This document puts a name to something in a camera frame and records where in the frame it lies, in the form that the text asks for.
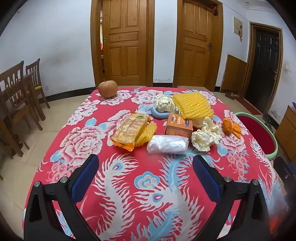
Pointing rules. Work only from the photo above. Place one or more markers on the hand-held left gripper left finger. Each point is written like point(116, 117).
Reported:
point(84, 176)

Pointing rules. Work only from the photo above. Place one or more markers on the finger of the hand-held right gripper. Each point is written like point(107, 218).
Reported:
point(285, 173)

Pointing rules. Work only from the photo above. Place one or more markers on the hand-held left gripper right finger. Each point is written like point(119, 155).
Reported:
point(207, 178)

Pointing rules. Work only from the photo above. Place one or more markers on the clear plastic bag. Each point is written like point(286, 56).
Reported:
point(167, 144)

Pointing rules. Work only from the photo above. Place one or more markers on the orange wrapper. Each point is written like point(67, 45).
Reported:
point(231, 127)

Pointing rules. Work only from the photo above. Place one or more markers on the small orange cardboard box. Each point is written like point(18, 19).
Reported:
point(179, 126)

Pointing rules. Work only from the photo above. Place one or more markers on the yellow snack packet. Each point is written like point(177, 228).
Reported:
point(129, 132)

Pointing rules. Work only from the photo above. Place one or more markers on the small yellow foam fruit net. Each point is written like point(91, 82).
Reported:
point(146, 135)

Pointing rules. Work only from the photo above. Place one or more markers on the large yellow foam fruit net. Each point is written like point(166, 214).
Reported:
point(192, 104)

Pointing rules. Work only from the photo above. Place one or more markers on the light blue dish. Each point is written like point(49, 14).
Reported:
point(159, 114)

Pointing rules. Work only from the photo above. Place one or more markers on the foil ball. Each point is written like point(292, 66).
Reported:
point(163, 103)

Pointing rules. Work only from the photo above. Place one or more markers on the wooden cabinet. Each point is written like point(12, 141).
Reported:
point(286, 132)

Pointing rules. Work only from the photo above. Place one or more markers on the red basin green rim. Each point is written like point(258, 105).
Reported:
point(256, 134)

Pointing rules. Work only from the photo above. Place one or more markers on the red floral tablecloth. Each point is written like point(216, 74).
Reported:
point(138, 185)

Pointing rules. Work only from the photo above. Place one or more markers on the dark shoes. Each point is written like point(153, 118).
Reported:
point(268, 120)

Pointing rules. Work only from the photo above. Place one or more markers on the red door mat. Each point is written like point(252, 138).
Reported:
point(247, 104)

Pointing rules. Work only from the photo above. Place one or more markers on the brown shoes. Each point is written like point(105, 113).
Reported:
point(230, 95)

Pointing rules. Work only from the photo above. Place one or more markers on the apple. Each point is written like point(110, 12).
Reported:
point(107, 88)

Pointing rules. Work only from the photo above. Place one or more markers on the wooden chair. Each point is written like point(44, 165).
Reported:
point(34, 81)
point(13, 97)

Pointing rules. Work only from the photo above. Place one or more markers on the dark metal door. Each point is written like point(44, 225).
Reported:
point(263, 69)

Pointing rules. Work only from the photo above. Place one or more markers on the wooden panel door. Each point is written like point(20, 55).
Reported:
point(196, 44)
point(124, 39)

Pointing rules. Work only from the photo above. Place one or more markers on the white wall switch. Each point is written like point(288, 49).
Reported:
point(288, 67)

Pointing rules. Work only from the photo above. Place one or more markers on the wooden wall panel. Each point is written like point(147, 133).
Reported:
point(233, 74)

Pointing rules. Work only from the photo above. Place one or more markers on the wall electrical box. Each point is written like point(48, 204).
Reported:
point(237, 29)

